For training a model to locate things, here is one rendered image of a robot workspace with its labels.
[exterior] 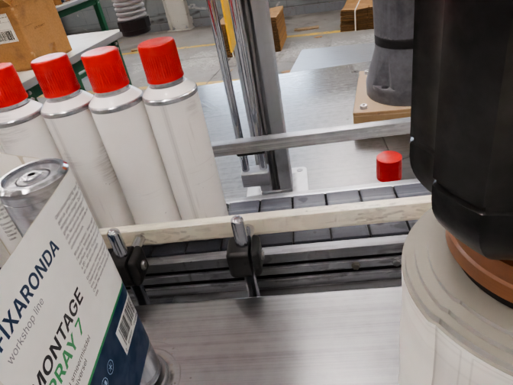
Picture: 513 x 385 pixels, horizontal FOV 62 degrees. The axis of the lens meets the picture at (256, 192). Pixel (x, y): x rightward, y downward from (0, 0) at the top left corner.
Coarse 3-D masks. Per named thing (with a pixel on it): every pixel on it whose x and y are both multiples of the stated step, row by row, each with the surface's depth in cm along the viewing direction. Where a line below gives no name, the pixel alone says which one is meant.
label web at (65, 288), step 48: (0, 240) 37; (48, 240) 20; (96, 240) 25; (0, 288) 17; (48, 288) 20; (96, 288) 24; (0, 336) 16; (48, 336) 19; (96, 336) 23; (144, 336) 30; (0, 384) 16; (48, 384) 19; (96, 384) 23
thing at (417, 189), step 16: (336, 192) 50; (352, 192) 49; (368, 192) 49; (384, 192) 48; (400, 192) 48; (416, 192) 47; (240, 208) 50; (256, 208) 50; (272, 208) 49; (288, 208) 49; (368, 224) 44; (384, 224) 44; (400, 224) 43; (208, 240) 46; (224, 240) 46; (272, 240) 44; (288, 240) 44; (304, 240) 44; (320, 240) 43; (336, 240) 43; (160, 256) 46
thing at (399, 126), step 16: (320, 128) 46; (336, 128) 45; (352, 128) 44; (368, 128) 44; (384, 128) 44; (400, 128) 44; (224, 144) 46; (240, 144) 46; (256, 144) 46; (272, 144) 46; (288, 144) 46; (304, 144) 46
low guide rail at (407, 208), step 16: (304, 208) 42; (320, 208) 42; (336, 208) 41; (352, 208) 41; (368, 208) 41; (384, 208) 40; (400, 208) 40; (416, 208) 40; (144, 224) 44; (160, 224) 44; (176, 224) 44; (192, 224) 43; (208, 224) 43; (224, 224) 43; (256, 224) 42; (272, 224) 42; (288, 224) 42; (304, 224) 42; (320, 224) 42; (336, 224) 42; (352, 224) 42; (128, 240) 44; (160, 240) 44; (176, 240) 44; (192, 240) 44
